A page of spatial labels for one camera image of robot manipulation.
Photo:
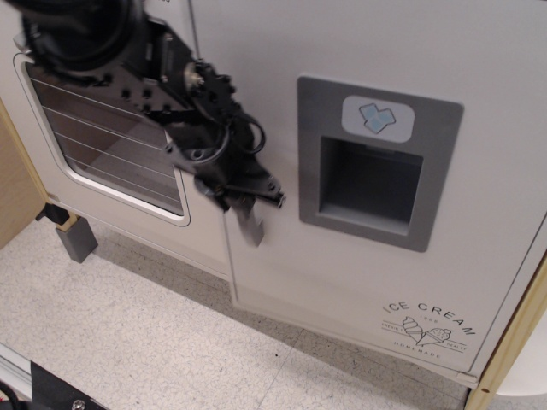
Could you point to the grey fridge door handle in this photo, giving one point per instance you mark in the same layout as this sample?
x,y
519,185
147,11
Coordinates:
x,y
250,226

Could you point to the white toy fridge door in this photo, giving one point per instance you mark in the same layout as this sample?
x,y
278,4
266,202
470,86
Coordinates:
x,y
444,308

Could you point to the grey oven door handle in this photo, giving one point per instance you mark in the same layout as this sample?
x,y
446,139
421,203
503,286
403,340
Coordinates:
x,y
21,43

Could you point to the black clamp bracket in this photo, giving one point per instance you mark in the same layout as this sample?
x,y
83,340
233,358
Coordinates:
x,y
53,213

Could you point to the white round object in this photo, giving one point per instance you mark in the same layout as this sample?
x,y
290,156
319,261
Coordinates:
x,y
524,383

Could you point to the grey kitchen leg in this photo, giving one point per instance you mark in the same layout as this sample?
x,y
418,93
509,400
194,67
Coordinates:
x,y
79,240

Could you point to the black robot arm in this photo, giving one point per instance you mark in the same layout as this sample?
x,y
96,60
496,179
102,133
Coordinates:
x,y
118,49

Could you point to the light wooden side panel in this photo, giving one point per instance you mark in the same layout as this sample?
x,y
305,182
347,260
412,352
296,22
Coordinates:
x,y
22,193

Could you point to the white toy oven door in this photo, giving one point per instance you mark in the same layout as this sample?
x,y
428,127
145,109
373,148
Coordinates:
x,y
98,158

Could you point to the light wooden right post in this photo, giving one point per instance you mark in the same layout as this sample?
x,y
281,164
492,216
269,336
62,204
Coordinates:
x,y
525,319

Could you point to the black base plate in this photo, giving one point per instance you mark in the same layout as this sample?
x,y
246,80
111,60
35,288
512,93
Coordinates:
x,y
48,392

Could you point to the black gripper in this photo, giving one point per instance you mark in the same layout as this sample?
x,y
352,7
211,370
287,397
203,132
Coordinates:
x,y
228,177

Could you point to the grey ice dispenser panel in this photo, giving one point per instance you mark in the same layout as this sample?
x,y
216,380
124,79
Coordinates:
x,y
373,163

